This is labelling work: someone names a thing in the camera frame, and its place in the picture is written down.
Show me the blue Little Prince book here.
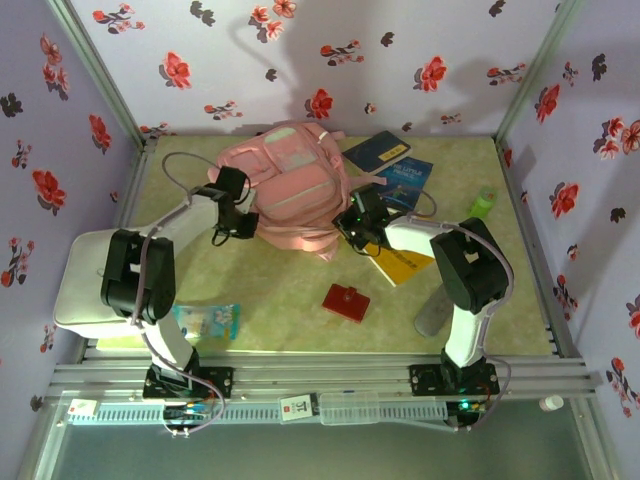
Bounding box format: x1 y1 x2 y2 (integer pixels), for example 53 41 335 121
372 156 435 211

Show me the small white red box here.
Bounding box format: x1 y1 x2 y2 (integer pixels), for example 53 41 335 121
67 398 100 420

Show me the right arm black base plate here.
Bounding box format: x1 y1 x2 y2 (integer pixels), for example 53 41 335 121
408 363 500 396

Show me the grey pencil case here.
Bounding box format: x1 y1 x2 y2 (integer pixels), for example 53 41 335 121
413 284 454 340

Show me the white slotted cable duct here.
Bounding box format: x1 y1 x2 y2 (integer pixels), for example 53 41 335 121
67 402 449 426

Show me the pink school backpack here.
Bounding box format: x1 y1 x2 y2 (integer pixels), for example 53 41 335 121
215 122 354 261

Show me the blue tissue pack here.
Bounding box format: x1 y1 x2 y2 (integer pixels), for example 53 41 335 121
172 303 242 342

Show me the dark navy book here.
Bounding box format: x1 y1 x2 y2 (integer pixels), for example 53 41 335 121
341 130 412 176

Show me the yellow book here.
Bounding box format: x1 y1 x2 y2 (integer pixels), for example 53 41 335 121
362 242 436 288

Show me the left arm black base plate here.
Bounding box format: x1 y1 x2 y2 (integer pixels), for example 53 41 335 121
143 364 235 400

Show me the aluminium side rail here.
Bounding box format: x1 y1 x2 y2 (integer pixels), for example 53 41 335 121
494 138 586 359

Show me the green bottle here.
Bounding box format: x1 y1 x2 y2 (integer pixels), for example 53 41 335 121
467 185 500 220

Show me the long aluminium mounting rail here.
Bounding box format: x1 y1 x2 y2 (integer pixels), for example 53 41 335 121
47 352 604 401

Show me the left arm lavender cable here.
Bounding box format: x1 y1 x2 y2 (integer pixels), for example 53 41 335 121
129 151 236 439

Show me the white label card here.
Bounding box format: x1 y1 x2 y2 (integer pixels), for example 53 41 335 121
278 393 320 424

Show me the clear plastic box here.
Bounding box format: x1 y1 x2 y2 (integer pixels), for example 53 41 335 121
319 392 380 426

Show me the controller board with wires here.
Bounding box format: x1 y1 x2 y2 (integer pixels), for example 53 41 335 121
162 403 212 422
446 398 490 417

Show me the aluminium frame post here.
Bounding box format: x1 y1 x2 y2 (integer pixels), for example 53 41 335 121
44 0 151 151
494 0 589 144

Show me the red wallet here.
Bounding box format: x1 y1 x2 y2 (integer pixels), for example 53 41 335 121
321 283 372 325

